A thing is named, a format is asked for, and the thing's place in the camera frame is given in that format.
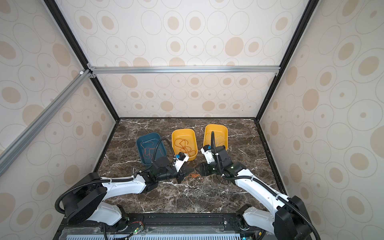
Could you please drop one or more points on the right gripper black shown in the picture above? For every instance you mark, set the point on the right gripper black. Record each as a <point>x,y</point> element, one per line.
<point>204,168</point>

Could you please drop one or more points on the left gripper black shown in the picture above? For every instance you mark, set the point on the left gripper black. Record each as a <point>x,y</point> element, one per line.
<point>182,173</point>

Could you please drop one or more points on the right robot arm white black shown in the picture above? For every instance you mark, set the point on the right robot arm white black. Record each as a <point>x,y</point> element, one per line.
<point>286,217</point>

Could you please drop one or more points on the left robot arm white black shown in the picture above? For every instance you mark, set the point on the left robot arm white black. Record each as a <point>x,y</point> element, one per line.
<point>85,201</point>

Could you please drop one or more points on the middle yellow plastic bin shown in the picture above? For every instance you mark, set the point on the middle yellow plastic bin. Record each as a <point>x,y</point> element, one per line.
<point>184,140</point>

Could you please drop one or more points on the yellow plastic bin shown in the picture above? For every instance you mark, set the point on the yellow plastic bin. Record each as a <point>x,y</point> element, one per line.
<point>184,140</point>
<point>221,135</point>

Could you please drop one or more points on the right yellow plastic bin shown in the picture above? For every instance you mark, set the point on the right yellow plastic bin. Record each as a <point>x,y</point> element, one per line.
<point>221,135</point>

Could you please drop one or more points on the teal plastic bin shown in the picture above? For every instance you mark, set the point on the teal plastic bin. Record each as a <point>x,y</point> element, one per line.
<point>146,147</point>

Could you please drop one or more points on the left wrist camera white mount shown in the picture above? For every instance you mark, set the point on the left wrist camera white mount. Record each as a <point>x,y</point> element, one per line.
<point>180,159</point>

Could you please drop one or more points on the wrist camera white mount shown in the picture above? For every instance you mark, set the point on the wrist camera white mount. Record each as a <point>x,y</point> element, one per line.
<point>180,159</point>
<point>207,152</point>

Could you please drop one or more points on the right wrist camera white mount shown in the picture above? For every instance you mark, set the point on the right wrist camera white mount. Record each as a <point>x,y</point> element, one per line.
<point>207,152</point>

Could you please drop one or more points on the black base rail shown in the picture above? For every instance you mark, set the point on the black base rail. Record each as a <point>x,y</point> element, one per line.
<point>166,227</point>

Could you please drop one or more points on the horizontal aluminium frame bar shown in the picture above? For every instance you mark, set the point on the horizontal aluminium frame bar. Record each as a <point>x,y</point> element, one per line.
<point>179,70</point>

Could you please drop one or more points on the left aluminium frame bar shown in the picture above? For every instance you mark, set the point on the left aluminium frame bar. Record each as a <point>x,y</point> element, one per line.
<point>26,137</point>

